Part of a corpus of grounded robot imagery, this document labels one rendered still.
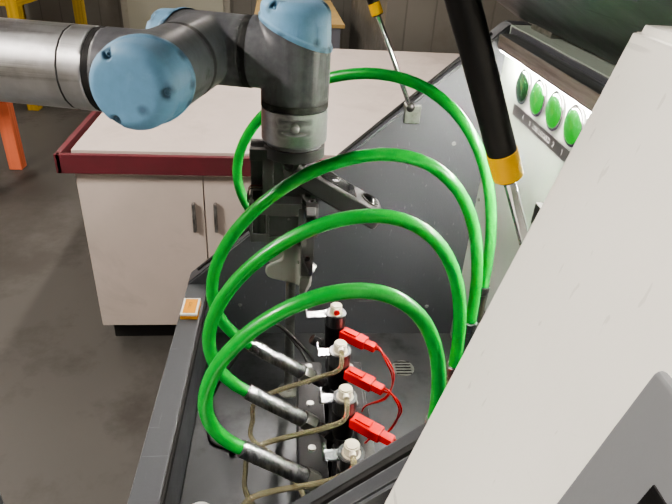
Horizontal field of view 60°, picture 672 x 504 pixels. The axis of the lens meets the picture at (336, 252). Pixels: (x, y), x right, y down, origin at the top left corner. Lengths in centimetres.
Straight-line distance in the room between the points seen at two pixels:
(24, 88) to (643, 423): 53
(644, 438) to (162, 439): 71
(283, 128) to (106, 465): 165
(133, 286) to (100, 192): 40
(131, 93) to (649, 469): 44
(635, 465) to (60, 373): 236
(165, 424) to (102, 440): 133
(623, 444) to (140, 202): 203
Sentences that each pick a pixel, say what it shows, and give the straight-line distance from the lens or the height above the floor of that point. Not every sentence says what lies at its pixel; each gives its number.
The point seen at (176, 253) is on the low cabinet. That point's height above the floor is 44.
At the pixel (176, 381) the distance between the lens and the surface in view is 95.
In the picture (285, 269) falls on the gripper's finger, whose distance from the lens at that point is 74.
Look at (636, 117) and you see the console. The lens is 31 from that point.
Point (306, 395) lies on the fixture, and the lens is 87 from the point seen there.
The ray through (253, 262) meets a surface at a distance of 56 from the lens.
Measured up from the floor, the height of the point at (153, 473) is 95.
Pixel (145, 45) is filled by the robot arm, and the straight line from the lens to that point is 52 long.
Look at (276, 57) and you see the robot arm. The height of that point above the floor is 146.
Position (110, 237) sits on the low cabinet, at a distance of 229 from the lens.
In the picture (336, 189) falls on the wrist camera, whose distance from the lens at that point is 68.
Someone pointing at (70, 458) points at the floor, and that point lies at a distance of 219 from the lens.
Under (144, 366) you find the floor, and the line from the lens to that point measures 245.
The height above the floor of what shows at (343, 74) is 142.
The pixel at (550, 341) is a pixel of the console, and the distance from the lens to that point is 32.
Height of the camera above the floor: 159
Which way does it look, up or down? 30 degrees down
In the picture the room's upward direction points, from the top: 4 degrees clockwise
